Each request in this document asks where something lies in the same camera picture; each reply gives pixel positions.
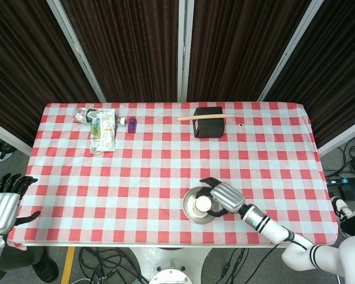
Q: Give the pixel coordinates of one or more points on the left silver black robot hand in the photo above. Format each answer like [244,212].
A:
[1,210]

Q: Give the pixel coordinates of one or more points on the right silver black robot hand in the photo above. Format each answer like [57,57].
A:
[227,196]

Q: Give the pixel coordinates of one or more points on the white paper cup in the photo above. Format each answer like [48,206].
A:
[203,204]

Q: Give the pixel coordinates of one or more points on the round metal plate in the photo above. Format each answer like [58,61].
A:
[189,207]

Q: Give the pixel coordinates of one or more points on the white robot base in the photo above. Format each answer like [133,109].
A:
[170,266]

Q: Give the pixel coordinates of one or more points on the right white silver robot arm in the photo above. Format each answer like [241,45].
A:
[272,229]

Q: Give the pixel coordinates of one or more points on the black cardboard box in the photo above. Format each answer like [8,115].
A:
[210,128]

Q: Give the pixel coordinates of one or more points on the black shoe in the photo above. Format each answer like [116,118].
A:
[47,270]

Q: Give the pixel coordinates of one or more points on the wooden drumstick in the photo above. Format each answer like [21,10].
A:
[201,117]

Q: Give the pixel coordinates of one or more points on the yellow floor tape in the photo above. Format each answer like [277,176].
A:
[67,266]

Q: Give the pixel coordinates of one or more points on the red white checked tablecloth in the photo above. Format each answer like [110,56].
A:
[121,183]

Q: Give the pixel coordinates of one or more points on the white black sneaker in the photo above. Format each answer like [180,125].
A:
[343,207]

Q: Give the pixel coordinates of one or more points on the purple toy building block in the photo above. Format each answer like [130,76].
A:
[132,125]

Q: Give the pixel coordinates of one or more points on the black power strip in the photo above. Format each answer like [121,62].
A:
[347,180]

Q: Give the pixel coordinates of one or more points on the black floor box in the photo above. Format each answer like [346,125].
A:
[350,192]

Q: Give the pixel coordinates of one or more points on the clear plastic bottle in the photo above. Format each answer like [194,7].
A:
[81,116]

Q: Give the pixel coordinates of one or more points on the crumpled snack bag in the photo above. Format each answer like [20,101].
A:
[103,133]

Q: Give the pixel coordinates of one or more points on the dark brown partition panel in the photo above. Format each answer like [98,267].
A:
[337,65]
[236,50]
[23,65]
[130,50]

